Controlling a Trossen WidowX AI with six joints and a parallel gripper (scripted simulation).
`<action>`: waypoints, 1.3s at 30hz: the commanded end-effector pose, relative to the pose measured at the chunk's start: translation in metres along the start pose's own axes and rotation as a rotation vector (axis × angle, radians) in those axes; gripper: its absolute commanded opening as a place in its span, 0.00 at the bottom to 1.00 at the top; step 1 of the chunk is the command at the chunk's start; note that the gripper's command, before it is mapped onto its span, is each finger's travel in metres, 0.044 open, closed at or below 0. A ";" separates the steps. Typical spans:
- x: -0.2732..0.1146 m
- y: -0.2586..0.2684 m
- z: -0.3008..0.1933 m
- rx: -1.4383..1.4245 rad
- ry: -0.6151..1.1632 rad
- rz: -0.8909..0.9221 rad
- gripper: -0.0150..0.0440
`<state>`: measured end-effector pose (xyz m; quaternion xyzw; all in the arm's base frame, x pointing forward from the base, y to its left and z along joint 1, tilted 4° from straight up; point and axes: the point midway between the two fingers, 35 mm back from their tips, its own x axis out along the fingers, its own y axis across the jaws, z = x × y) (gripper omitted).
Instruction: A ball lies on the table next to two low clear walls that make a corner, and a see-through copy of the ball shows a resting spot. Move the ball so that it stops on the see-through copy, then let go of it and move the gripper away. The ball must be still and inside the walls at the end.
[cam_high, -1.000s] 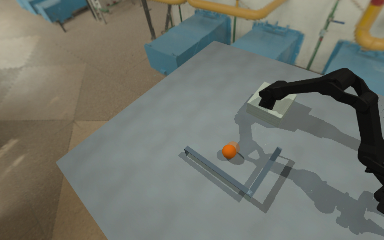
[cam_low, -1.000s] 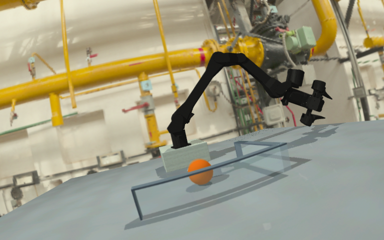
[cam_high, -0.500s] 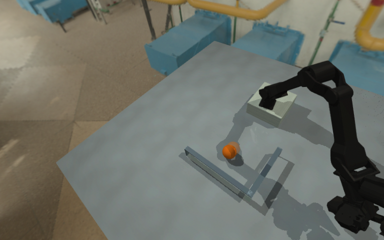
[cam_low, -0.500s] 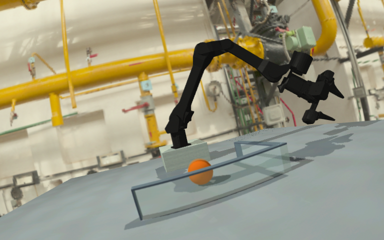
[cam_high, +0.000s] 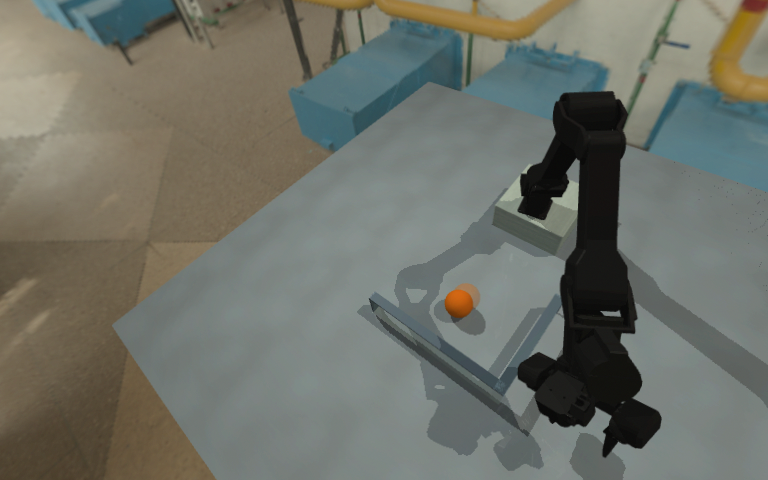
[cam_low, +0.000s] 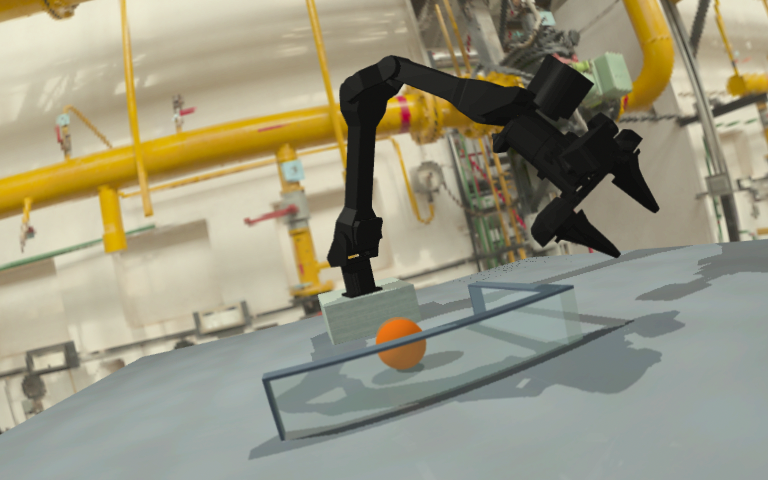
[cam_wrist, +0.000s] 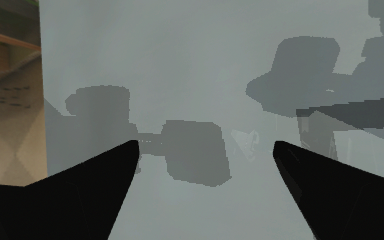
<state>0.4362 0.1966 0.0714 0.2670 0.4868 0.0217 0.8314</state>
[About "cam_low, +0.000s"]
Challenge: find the clear low glass wall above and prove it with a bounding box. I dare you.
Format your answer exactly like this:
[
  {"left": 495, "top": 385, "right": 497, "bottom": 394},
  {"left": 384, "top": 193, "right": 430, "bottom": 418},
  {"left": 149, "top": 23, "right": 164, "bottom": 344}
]
[{"left": 267, "top": 287, "right": 583, "bottom": 440}]

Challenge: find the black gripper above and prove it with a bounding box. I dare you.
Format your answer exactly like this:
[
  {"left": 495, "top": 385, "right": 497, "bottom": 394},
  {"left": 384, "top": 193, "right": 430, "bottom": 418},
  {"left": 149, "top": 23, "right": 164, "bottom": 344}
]
[{"left": 531, "top": 129, "right": 660, "bottom": 258}]

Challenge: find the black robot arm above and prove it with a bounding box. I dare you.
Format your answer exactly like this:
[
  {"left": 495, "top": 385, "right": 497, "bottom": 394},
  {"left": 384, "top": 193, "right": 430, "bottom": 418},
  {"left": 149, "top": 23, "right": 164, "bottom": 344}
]
[{"left": 326, "top": 54, "right": 619, "bottom": 298}]

